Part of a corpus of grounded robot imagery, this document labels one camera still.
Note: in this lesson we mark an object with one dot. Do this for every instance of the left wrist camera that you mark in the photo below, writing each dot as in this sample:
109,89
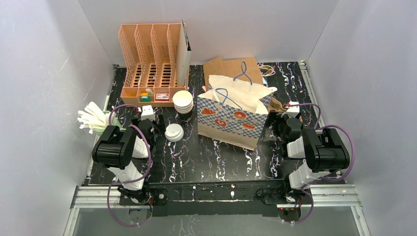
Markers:
148,113

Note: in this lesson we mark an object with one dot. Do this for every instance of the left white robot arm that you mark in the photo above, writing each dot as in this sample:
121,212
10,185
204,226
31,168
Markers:
116,148

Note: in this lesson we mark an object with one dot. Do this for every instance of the grey folder in rack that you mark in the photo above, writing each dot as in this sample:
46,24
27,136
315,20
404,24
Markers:
183,57

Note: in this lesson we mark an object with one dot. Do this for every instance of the blue checkered paper bag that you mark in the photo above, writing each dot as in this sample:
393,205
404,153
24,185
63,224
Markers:
234,109

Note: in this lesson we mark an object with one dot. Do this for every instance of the stack of white cup lids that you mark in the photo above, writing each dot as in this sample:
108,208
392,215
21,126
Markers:
174,132

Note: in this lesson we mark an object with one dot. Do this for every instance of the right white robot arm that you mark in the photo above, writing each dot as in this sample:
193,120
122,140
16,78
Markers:
321,151

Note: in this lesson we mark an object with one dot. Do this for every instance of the colourful bag handles bundle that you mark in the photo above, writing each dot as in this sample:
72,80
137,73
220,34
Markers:
267,70

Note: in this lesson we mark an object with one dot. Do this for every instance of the brown pulp cup carrier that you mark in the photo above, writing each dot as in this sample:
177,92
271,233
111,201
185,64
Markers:
276,106

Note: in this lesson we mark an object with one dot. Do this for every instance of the brown kraft paper bags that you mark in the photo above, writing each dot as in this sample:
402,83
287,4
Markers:
236,73

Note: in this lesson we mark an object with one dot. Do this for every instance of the green cup of straws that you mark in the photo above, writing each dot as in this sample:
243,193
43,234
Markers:
95,120

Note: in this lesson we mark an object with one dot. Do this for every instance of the green yellow packets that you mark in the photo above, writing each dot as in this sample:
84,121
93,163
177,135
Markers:
147,96

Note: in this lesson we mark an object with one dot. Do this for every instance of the red sugar packet box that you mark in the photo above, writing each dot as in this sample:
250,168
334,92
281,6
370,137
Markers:
162,97

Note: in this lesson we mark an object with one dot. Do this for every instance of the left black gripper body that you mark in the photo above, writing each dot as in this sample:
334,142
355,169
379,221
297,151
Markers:
156,124

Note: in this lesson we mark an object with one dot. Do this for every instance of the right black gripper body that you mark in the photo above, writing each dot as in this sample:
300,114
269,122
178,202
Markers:
277,121

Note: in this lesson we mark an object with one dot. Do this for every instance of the orange plastic file rack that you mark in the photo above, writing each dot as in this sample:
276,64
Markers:
150,53

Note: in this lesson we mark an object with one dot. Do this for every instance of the stack of white paper cups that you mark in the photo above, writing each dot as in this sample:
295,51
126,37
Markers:
183,104

